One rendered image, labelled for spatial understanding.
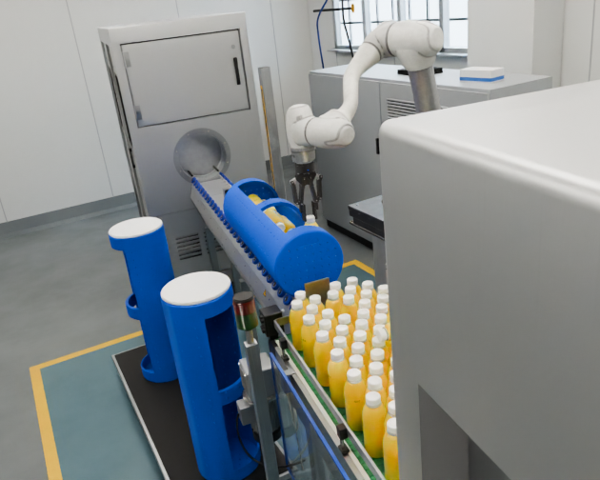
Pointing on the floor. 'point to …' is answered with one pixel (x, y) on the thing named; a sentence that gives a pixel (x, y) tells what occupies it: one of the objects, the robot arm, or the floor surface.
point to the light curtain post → (271, 130)
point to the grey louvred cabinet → (399, 105)
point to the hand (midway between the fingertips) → (309, 211)
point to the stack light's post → (261, 410)
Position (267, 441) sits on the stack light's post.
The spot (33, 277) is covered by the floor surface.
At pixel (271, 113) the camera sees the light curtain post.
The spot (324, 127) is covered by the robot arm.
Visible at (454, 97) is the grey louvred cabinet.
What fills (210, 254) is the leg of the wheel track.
